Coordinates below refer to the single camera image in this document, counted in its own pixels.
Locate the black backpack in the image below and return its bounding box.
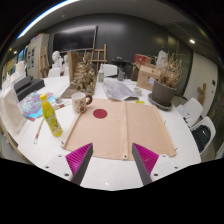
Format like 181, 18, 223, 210
192, 125, 211, 152

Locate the beige cloth mat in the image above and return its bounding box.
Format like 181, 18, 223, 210
62, 98, 176, 160

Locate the white chair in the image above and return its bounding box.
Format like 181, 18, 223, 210
177, 98, 203, 127
190, 116, 216, 153

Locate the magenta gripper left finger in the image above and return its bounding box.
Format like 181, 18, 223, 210
65, 143, 93, 185

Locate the white spray bottle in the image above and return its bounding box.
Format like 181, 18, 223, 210
98, 64, 104, 82

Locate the white plaster bust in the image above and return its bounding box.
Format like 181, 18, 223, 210
52, 51, 63, 68

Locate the small white cup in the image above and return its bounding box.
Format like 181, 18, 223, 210
133, 87, 142, 96

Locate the white chair near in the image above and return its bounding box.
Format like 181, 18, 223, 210
190, 116, 216, 153

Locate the dried plant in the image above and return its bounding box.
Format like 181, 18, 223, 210
156, 53, 183, 88

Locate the dark red round coaster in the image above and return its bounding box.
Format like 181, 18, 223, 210
93, 109, 107, 119

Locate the yellow drink bottle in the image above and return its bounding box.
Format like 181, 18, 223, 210
40, 94, 62, 137

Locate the wooden easel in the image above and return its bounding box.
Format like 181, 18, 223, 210
90, 45, 107, 72

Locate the white chair far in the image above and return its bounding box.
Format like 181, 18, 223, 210
177, 98, 203, 127

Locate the black wall screen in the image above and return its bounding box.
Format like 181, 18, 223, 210
53, 25, 97, 52

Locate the white patterned mug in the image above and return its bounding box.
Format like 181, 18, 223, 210
72, 92, 92, 114

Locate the black box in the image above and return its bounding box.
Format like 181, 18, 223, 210
14, 76, 45, 101

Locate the cardboard box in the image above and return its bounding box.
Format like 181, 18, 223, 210
136, 64, 160, 91

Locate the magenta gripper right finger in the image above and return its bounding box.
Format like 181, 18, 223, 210
132, 143, 159, 185

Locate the newspaper stack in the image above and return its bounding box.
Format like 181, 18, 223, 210
102, 79, 137, 101

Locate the colourful printed sheet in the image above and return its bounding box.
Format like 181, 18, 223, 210
21, 91, 56, 122

